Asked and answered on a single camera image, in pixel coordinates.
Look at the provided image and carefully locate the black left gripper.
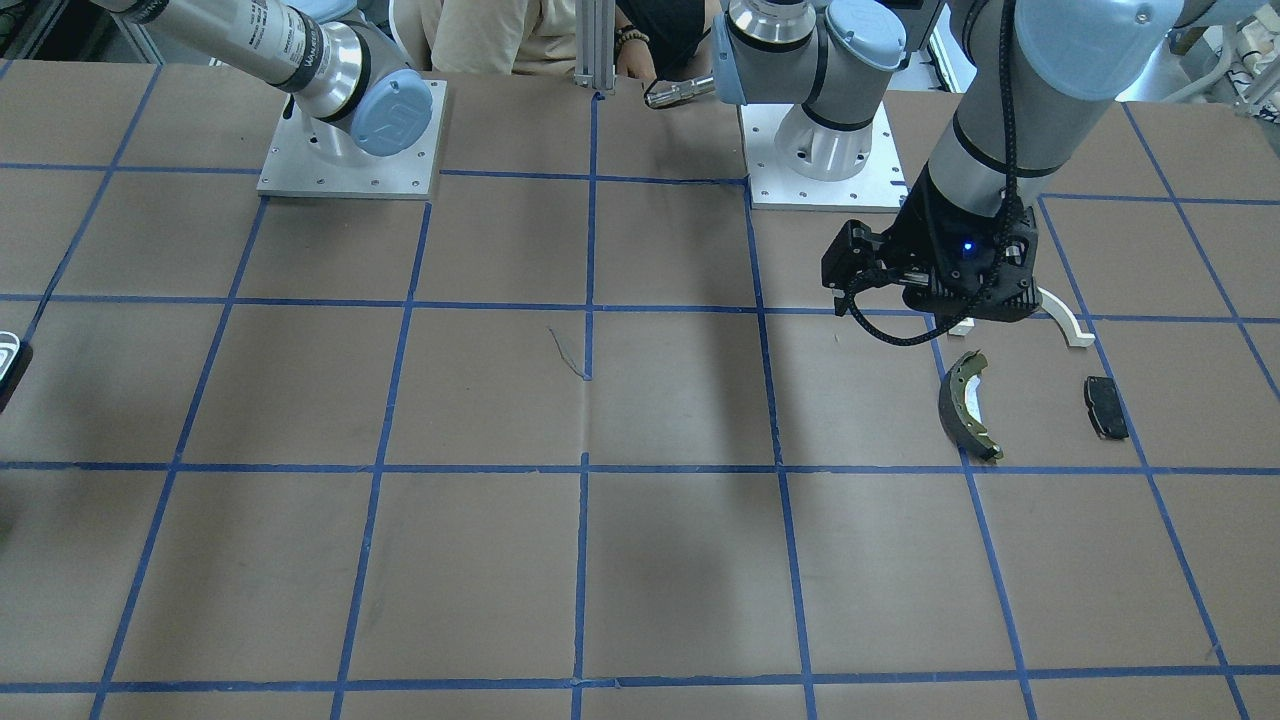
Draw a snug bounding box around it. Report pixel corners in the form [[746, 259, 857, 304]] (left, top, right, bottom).
[[868, 168, 1041, 322]]

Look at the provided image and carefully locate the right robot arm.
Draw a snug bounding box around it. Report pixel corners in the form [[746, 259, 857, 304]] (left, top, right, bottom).
[[99, 1, 433, 158]]

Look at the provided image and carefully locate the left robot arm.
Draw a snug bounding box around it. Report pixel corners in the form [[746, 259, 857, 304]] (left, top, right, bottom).
[[710, 1, 1260, 332]]

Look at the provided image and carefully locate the white curved plastic arc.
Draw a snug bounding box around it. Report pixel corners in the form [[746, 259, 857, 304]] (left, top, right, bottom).
[[947, 287, 1097, 348]]

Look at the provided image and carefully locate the green brake shoe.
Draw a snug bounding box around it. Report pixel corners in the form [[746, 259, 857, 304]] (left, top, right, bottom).
[[938, 350, 1004, 462]]

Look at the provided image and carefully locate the black brake pad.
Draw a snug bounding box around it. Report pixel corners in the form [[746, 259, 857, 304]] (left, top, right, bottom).
[[1083, 375, 1130, 439]]

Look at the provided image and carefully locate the silver metal cylinder tool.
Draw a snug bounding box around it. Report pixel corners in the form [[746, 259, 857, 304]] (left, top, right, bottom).
[[644, 74, 716, 110]]

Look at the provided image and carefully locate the person in beige shirt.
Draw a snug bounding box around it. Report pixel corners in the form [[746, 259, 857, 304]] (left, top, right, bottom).
[[390, 1, 721, 83]]

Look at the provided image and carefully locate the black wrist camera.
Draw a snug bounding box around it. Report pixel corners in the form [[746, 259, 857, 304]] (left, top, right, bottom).
[[820, 219, 890, 293]]

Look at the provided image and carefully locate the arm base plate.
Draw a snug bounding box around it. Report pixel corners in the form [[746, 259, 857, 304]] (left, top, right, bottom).
[[257, 79, 448, 201], [739, 104, 908, 213]]

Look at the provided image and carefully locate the aluminium frame post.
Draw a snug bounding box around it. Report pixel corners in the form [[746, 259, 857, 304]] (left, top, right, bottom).
[[573, 0, 616, 95]]

